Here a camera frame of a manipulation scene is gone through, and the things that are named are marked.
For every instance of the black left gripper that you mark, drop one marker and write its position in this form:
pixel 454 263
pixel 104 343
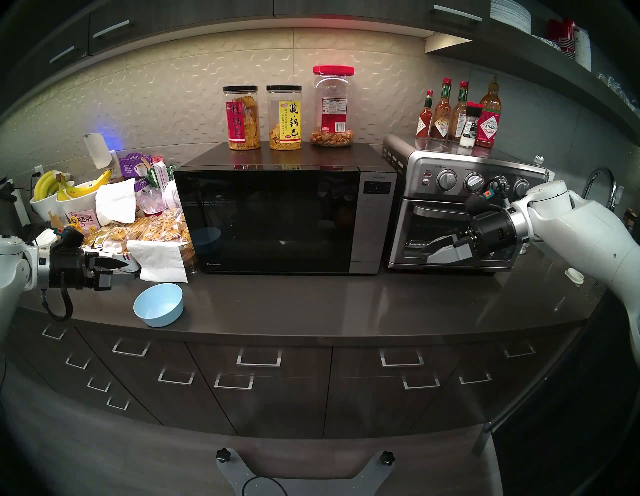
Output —
pixel 70 270

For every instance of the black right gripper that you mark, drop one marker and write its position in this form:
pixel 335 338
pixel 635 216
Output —
pixel 495 231

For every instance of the light blue bowl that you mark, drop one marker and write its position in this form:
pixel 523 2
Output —
pixel 157 307

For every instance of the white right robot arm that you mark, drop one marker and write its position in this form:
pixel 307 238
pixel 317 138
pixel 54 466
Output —
pixel 590 235

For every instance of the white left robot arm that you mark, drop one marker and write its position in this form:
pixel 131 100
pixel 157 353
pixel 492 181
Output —
pixel 12 280

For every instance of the black Panasonic microwave body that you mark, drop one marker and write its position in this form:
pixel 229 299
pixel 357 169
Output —
pixel 300 156

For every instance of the crumpled white paper towel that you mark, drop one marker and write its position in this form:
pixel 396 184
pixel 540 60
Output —
pixel 102 251

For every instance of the biscuit box with French flag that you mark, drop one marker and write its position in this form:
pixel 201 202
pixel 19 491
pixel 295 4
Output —
pixel 131 269

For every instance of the clear bag of madeleines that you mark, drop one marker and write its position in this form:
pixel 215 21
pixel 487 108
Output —
pixel 160 227
pixel 112 235

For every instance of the white paper napkin on basket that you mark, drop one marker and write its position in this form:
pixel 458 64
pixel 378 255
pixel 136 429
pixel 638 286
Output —
pixel 160 262

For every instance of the pink Korean snack pack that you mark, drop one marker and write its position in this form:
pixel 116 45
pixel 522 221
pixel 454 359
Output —
pixel 86 219

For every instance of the large white paper napkin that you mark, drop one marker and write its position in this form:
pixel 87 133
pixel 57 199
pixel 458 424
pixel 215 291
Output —
pixel 115 202

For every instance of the brown paper snack bag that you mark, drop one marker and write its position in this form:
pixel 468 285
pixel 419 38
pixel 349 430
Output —
pixel 56 219

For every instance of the red cup with plastic wrap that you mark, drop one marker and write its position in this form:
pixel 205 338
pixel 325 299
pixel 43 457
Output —
pixel 151 202

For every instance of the yellow banana bunch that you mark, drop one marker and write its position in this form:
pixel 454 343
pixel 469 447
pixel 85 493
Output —
pixel 85 189

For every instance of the stainless steel toaster oven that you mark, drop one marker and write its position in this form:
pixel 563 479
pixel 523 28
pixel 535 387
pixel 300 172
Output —
pixel 425 165

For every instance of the white plastic forks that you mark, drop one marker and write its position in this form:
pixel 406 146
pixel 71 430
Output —
pixel 172 195

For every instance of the greenish banana bunch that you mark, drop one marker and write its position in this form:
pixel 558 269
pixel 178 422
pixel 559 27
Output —
pixel 44 185

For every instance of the purple snack bag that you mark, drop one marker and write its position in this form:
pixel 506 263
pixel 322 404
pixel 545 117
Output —
pixel 132 165

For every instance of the black coffee machine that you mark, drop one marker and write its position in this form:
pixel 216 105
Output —
pixel 10 215

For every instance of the colourful sachet packets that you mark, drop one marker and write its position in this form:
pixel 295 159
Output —
pixel 161 172

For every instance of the white shaker with red cap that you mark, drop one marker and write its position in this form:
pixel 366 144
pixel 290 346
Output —
pixel 470 130

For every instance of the orange-brown Tabasco bottle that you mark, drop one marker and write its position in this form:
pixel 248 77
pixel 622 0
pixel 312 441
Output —
pixel 441 125

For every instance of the small red Tabasco bottle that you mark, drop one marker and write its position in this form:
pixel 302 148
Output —
pixel 424 125

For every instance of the large Tabasco bottle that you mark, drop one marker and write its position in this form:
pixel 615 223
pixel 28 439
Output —
pixel 488 127

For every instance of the green Tabasco bottle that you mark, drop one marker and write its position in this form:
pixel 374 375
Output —
pixel 457 120

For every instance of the small white round dish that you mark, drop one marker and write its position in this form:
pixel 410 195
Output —
pixel 574 275

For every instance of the chrome kitchen faucet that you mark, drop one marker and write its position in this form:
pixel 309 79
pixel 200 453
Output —
pixel 601 170

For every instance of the clear jar with red lid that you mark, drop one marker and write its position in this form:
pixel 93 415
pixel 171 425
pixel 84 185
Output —
pixel 332 115

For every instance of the snack jar with red label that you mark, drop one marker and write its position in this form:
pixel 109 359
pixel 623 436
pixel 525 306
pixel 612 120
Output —
pixel 242 125

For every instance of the snack jar with yellow label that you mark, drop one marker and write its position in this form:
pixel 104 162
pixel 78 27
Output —
pixel 284 125

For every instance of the dark wood drawer cabinet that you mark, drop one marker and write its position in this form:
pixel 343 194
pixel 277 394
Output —
pixel 280 400

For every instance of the black dishwasher front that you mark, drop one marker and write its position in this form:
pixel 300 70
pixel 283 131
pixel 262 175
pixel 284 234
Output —
pixel 575 425

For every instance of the black base knob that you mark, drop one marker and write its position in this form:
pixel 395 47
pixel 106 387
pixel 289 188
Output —
pixel 387 458
pixel 223 455

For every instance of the stack of white cups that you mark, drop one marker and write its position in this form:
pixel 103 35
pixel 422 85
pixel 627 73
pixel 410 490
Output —
pixel 582 50

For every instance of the stack of red cups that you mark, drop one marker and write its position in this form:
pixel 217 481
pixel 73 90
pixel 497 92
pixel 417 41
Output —
pixel 565 37

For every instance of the stack of white plates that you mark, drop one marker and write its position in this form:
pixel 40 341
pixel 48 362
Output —
pixel 510 15

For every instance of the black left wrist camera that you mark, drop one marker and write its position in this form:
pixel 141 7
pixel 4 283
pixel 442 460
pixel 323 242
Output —
pixel 72 239

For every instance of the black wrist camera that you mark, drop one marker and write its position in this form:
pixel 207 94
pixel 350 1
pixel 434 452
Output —
pixel 72 239
pixel 477 202

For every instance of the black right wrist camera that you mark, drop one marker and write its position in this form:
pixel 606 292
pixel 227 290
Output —
pixel 477 202

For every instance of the white wall plug-in device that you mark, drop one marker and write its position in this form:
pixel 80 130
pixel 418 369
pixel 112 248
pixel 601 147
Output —
pixel 97 150

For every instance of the dark wooden wall shelf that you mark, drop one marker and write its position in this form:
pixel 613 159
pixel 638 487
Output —
pixel 525 60

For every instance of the dark wood wall cabinet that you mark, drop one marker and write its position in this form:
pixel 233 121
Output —
pixel 175 15

